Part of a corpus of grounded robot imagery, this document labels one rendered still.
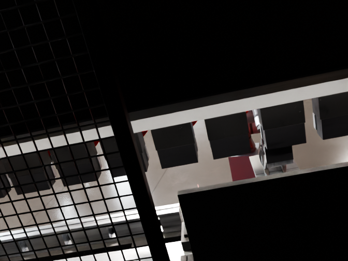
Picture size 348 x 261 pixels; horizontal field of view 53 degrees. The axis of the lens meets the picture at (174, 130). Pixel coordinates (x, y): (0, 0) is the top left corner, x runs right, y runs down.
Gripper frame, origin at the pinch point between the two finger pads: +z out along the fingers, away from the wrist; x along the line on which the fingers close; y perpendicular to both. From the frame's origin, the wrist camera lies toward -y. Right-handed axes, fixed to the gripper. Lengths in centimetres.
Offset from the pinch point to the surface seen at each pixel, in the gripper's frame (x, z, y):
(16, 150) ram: -97, -19, 32
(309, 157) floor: 64, -49, -211
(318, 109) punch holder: 15.8, -14.7, 26.7
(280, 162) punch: 1.0, -1.4, 11.7
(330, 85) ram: 20.1, -20.0, 32.8
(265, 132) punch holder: -3.6, -10.5, 24.6
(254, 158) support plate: -6.3, -10.9, -13.8
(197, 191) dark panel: -27, 14, 67
